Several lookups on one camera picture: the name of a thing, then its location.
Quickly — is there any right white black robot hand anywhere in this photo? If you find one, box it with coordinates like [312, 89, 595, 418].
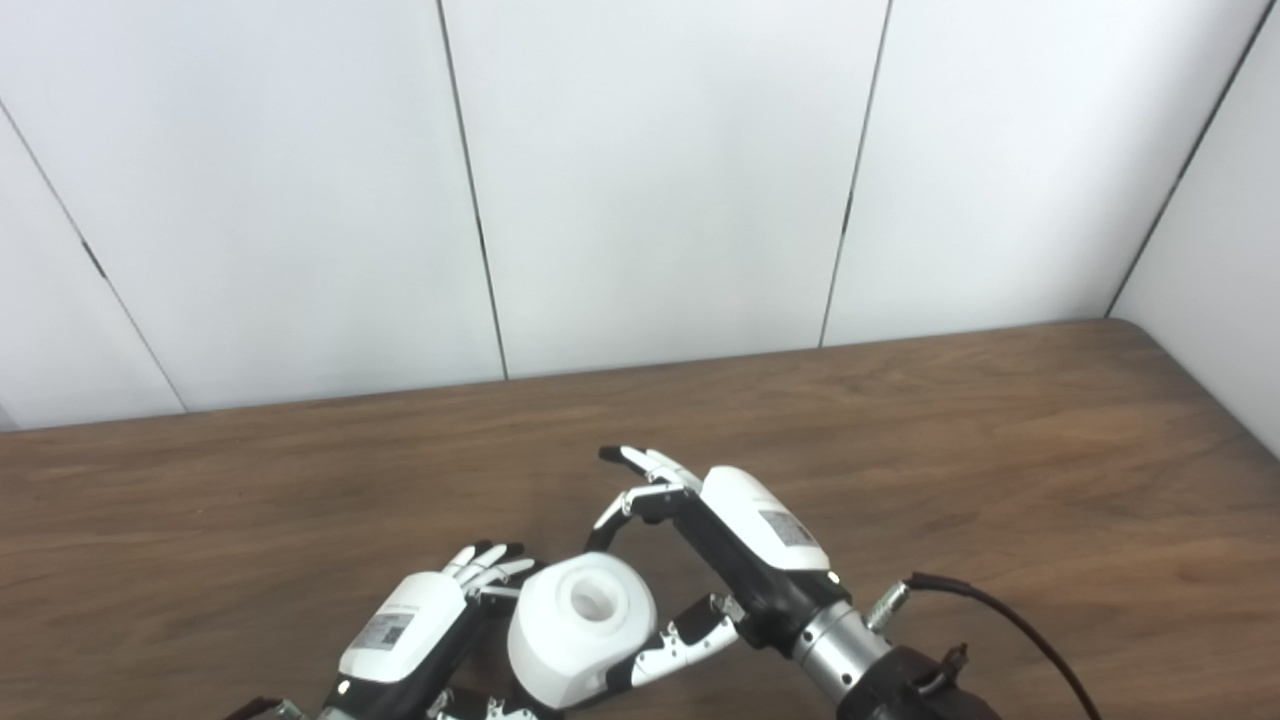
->
[585, 445, 853, 691]

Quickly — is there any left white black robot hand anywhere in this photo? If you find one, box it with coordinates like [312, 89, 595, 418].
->
[320, 541, 541, 720]

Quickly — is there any round white plastic piece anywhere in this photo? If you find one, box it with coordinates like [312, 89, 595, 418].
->
[507, 553, 658, 711]

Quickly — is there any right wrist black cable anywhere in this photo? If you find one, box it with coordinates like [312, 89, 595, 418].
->
[865, 572, 1101, 720]

